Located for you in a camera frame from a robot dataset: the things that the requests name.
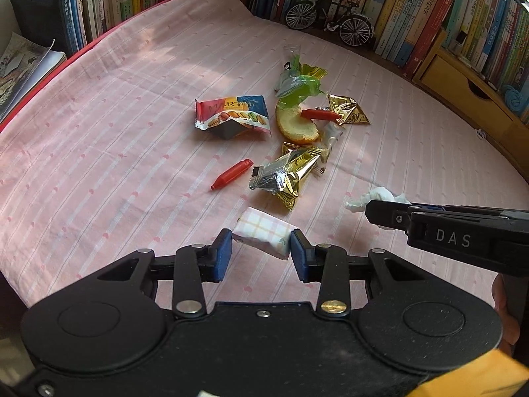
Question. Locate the magazine stack on left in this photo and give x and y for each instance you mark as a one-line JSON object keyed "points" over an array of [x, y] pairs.
{"points": [[24, 65]]}

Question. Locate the right hand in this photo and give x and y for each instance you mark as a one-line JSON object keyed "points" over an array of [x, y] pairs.
{"points": [[511, 328]]}

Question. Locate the gold silver foil wrapper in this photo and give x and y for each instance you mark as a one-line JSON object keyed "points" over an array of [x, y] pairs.
{"points": [[284, 176]]}

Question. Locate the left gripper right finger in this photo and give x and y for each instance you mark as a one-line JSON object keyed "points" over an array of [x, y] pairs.
{"points": [[327, 265]]}

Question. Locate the checkered tissue pack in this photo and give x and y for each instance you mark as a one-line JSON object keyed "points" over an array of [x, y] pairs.
{"points": [[264, 232]]}

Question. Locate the dark blue large book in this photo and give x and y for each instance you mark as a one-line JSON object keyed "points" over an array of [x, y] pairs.
{"points": [[42, 21]]}

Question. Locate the green clear plastic wrapper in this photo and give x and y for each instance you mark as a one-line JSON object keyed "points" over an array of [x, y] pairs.
{"points": [[298, 81]]}

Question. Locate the black miniature bicycle model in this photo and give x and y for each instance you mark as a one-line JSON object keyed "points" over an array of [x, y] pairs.
{"points": [[341, 16]]}

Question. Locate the wooden drawer organizer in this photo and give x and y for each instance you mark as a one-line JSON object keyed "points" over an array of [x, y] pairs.
{"points": [[460, 88]]}

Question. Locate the gold triangular foil wrapper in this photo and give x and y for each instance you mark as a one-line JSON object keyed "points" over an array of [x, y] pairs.
{"points": [[347, 109]]}

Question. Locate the red plastic cap piece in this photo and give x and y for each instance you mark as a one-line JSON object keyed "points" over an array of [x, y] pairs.
{"points": [[231, 174]]}

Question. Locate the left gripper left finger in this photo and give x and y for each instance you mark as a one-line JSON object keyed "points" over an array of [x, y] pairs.
{"points": [[195, 264]]}

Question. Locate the red wrapper strip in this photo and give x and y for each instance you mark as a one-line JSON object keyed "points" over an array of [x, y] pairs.
{"points": [[326, 115]]}

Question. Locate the red blue biscuit packet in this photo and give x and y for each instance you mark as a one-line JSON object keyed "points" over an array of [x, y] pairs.
{"points": [[229, 117]]}

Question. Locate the bread slice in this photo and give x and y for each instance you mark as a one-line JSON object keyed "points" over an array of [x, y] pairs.
{"points": [[294, 127]]}

